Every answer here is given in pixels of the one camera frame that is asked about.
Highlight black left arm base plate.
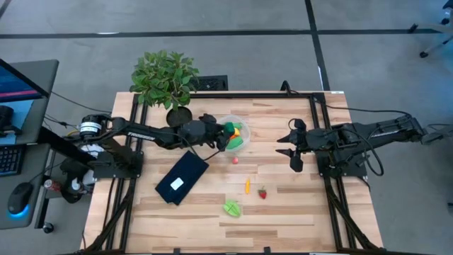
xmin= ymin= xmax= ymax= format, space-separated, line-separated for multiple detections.
xmin=92 ymin=151 xmax=144 ymax=179

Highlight black keyboard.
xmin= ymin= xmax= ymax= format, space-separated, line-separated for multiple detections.
xmin=0 ymin=145 xmax=24 ymax=177

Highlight clear plastic tupperware container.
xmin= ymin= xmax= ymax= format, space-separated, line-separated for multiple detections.
xmin=216 ymin=113 xmax=251 ymax=154

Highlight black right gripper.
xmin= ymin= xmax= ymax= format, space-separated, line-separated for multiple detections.
xmin=275 ymin=127 xmax=321 ymax=159

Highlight grey office desk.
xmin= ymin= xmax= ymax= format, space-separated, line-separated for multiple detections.
xmin=0 ymin=59 xmax=60 ymax=231

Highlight green toy corn cob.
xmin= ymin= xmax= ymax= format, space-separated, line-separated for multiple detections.
xmin=226 ymin=136 xmax=244 ymax=151

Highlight folded navy cloth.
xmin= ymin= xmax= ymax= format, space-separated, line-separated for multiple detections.
xmin=154 ymin=150 xmax=210 ymax=206

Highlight black computer mouse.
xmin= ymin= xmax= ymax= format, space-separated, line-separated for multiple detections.
xmin=7 ymin=182 xmax=33 ymax=215

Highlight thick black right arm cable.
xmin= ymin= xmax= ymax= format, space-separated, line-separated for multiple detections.
xmin=348 ymin=127 xmax=386 ymax=177

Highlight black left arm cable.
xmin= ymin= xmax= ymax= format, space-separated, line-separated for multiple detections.
xmin=193 ymin=141 xmax=222 ymax=162

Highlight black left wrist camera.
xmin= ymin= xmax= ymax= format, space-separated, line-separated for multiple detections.
xmin=199 ymin=113 xmax=219 ymax=125

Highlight grey floor stand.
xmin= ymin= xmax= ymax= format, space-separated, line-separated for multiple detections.
xmin=420 ymin=122 xmax=453 ymax=166

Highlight green plant in black pot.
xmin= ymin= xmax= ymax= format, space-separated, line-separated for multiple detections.
xmin=129 ymin=49 xmax=200 ymax=128

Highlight black floor cable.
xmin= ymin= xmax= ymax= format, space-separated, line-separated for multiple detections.
xmin=42 ymin=91 xmax=113 ymax=129

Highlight red soda can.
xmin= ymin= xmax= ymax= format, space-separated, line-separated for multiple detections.
xmin=43 ymin=179 xmax=63 ymax=193

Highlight black aluminium table frame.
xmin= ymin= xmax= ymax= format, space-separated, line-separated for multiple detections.
xmin=84 ymin=91 xmax=383 ymax=255

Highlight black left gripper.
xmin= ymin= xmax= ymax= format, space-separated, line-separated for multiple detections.
xmin=184 ymin=119 xmax=231 ymax=152

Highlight black computer monitor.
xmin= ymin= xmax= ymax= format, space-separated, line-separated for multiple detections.
xmin=0 ymin=58 xmax=50 ymax=103

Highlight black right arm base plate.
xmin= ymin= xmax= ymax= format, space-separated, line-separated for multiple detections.
xmin=316 ymin=150 xmax=368 ymax=178

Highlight black floor vent grille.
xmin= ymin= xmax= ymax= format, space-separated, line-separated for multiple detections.
xmin=190 ymin=74 xmax=229 ymax=92

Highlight light green leafy toy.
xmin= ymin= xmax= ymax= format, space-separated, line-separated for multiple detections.
xmin=222 ymin=199 xmax=243 ymax=218

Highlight black device beside table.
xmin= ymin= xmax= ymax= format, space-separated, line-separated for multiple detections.
xmin=59 ymin=158 xmax=96 ymax=205

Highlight grey office chair base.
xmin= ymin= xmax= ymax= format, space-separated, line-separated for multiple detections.
xmin=408 ymin=0 xmax=453 ymax=60

